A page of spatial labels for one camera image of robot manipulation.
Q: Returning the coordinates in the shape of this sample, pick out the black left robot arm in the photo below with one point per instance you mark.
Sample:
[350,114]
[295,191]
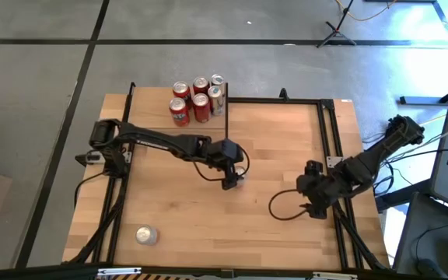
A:
[162,142]

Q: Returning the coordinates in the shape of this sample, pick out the red Fanta strawberry can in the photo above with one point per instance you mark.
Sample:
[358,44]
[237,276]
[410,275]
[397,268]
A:
[181,90]
[201,108]
[200,85]
[179,112]

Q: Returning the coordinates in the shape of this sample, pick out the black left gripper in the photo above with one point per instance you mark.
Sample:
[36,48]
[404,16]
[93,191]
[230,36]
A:
[227,151]

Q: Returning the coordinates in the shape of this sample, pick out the silver metal bracket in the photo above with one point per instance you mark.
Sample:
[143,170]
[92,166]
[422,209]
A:
[119,271]
[334,275]

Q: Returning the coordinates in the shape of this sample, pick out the slim silver blue can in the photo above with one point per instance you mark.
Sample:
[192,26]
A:
[215,100]
[218,80]

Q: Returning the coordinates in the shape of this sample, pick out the silver mounting plate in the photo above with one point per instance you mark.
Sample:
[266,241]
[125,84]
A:
[332,161]

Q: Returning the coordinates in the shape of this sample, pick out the black desk leg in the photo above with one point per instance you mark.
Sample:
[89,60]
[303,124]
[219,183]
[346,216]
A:
[399,196]

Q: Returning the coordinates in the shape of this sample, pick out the black table foot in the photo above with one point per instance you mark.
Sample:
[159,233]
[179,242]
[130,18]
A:
[418,100]

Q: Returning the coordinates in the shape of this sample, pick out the black crossbar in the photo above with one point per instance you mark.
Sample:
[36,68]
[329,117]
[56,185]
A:
[33,272]

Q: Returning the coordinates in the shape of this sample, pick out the silver white beverage can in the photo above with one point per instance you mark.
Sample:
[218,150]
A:
[146,235]

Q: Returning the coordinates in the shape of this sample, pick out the black tripod stand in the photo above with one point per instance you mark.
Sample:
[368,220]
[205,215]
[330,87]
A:
[337,31]

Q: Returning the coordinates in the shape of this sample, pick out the yellow black hazard tape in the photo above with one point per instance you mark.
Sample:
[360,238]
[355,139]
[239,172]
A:
[150,277]

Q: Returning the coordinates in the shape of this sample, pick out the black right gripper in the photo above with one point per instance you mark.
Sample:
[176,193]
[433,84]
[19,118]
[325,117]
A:
[319,190]

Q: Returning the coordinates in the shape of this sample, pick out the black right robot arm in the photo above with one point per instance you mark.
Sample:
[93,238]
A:
[368,159]

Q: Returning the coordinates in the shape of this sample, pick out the black aluminium rig frame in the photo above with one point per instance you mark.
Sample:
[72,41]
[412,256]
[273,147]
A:
[305,100]

